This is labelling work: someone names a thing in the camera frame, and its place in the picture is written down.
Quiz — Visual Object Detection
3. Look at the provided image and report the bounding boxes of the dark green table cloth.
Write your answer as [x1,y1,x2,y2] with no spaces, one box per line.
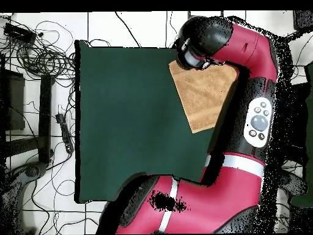
[74,39,216,205]

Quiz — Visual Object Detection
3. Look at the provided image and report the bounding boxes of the grey rounded base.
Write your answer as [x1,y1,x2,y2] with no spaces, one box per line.
[281,170,307,196]
[0,161,47,235]

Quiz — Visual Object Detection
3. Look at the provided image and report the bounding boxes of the tangle of black cables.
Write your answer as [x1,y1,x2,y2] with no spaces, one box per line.
[0,14,76,81]

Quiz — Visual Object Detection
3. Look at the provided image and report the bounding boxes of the black corner box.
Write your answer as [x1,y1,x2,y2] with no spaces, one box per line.
[292,10,313,32]

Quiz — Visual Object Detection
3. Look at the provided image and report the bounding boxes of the black stand bar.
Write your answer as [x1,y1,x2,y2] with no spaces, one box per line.
[38,74,53,164]

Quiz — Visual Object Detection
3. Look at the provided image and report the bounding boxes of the grey square frame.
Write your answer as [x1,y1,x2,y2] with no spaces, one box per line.
[186,10,224,19]

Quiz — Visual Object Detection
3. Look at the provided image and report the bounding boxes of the long black cable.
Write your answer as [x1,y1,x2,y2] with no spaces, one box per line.
[114,11,141,48]

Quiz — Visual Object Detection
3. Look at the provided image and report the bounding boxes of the dark flat panel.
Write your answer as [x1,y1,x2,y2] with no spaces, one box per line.
[0,69,26,132]
[288,83,309,147]

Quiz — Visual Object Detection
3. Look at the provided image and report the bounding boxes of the black power strip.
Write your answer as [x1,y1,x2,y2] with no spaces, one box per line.
[54,113,75,154]

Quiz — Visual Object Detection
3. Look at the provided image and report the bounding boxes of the tan terry towel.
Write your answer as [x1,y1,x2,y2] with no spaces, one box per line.
[168,59,240,135]

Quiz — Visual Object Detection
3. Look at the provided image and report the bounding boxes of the black rod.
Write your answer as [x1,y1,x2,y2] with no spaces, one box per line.
[278,29,304,45]

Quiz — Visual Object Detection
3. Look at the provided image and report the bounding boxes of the black electronics box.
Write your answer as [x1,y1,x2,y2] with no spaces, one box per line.
[3,22,37,45]

